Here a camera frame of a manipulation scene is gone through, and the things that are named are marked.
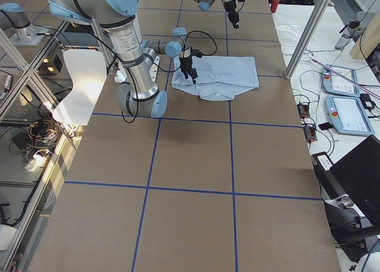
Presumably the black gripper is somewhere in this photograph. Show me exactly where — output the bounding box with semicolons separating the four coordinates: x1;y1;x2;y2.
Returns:
179;56;197;84
227;0;240;29

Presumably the light blue button shirt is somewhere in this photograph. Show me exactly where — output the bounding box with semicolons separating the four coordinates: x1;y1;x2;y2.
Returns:
171;56;259;101

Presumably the clear plastic bag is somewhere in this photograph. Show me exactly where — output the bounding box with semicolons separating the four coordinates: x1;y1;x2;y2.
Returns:
275;23;302;47

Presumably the reacher grabber stick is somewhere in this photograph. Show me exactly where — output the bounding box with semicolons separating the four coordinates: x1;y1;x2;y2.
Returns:
311;58;380;100

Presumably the blue teach pendant near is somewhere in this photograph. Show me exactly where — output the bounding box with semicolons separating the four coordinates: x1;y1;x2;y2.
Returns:
325;95;375;137

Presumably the black laptop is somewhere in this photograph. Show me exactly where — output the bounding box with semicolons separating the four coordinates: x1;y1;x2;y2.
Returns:
330;135;379;225

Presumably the grey aluminium frame post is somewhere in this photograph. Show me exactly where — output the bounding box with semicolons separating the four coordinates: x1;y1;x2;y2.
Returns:
284;0;331;80

